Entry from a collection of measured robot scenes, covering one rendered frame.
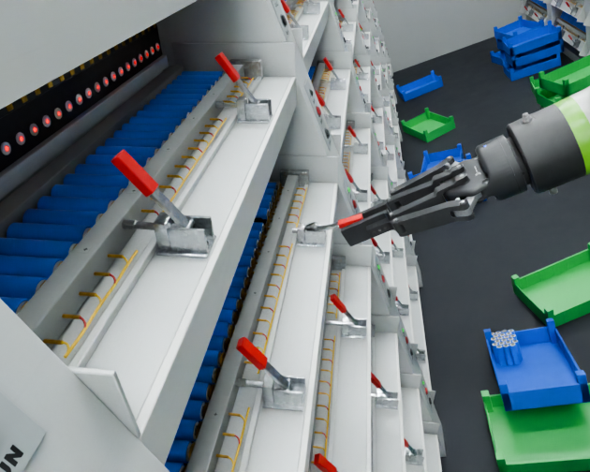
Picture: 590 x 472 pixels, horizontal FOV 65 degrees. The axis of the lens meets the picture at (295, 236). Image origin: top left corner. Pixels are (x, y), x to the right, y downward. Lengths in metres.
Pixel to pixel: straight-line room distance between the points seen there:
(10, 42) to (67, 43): 0.05
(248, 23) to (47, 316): 0.55
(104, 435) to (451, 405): 1.36
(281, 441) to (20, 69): 0.36
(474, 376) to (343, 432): 0.96
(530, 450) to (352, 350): 0.78
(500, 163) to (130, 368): 0.46
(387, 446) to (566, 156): 0.56
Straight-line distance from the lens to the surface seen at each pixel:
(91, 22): 0.34
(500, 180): 0.60
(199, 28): 0.78
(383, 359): 1.01
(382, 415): 0.93
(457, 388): 1.58
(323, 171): 0.81
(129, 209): 0.39
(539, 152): 0.59
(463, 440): 1.48
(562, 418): 1.50
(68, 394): 0.23
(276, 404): 0.48
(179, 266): 0.35
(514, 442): 1.46
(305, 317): 0.56
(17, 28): 0.29
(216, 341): 0.52
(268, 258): 0.61
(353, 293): 0.86
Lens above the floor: 1.26
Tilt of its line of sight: 30 degrees down
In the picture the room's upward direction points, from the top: 26 degrees counter-clockwise
